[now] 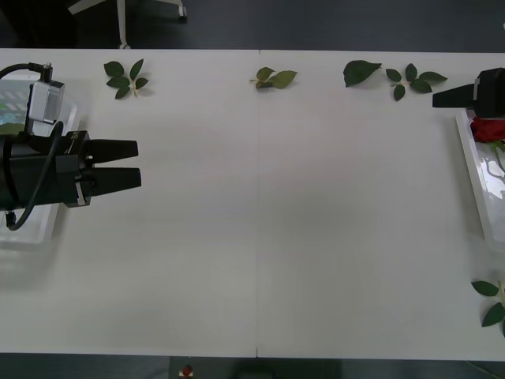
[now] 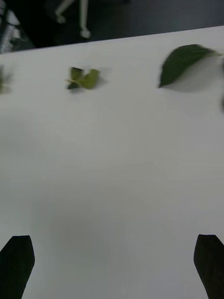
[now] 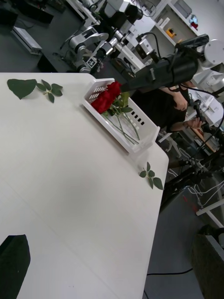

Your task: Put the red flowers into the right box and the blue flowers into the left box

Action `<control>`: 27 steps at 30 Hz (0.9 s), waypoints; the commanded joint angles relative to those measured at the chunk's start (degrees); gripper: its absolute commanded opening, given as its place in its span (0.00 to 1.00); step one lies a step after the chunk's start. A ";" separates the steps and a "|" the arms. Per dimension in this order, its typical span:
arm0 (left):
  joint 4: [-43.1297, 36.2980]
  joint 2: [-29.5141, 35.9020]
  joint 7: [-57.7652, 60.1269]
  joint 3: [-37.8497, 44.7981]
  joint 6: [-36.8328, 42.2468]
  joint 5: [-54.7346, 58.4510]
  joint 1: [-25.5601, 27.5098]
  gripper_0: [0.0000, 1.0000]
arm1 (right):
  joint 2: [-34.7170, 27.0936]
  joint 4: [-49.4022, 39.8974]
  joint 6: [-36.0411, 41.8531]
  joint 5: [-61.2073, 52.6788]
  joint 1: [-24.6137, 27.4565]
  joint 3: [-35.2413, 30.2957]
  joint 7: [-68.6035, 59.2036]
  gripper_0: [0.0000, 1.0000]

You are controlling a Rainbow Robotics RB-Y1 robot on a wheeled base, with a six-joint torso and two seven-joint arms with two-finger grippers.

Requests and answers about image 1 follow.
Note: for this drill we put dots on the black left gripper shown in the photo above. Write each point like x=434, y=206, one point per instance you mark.
x=73, y=177

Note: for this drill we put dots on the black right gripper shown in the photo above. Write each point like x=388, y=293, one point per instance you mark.
x=491, y=92

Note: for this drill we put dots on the large red rose green stem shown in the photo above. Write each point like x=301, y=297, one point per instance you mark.
x=487, y=130

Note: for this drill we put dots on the green twig with small leaves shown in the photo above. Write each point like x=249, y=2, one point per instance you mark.
x=410, y=72

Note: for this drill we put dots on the shallow white box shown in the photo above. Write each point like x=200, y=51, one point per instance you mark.
x=473, y=185
x=43, y=229

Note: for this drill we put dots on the dark green five-leaf twig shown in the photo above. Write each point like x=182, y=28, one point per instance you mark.
x=114, y=69

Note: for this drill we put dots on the single large green leaf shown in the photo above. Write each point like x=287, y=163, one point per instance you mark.
x=357, y=73

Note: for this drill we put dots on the white chair base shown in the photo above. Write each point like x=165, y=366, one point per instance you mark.
x=121, y=23

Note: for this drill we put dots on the yellow-green leaf twig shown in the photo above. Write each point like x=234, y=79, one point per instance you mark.
x=282, y=79

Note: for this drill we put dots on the green leaf twig yellow stem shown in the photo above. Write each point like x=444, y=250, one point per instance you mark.
x=485, y=288

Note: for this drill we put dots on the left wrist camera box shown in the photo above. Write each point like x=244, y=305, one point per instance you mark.
x=45, y=102

